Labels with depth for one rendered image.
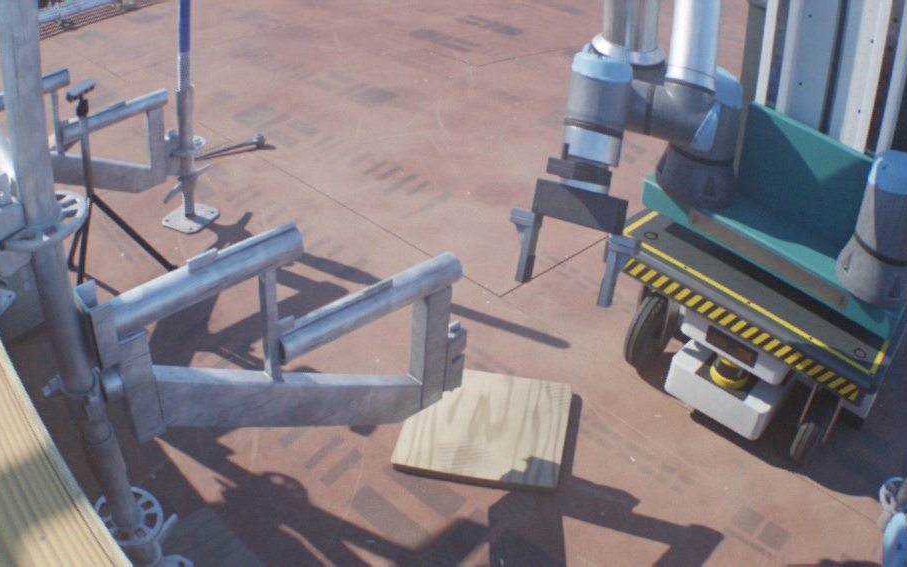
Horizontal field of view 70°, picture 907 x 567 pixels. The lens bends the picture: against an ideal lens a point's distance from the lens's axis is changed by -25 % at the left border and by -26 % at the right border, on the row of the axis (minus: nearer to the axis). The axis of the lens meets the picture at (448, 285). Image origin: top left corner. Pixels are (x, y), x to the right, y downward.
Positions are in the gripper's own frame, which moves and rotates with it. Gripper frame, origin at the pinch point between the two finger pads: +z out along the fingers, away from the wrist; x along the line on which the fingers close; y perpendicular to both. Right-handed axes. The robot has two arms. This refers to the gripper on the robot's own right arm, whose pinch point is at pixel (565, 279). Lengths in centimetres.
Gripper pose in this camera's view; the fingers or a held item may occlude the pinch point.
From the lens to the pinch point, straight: 119.8
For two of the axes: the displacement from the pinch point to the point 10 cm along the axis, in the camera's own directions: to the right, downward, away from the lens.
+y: 5.3, -0.4, 8.4
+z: -1.9, 9.7, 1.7
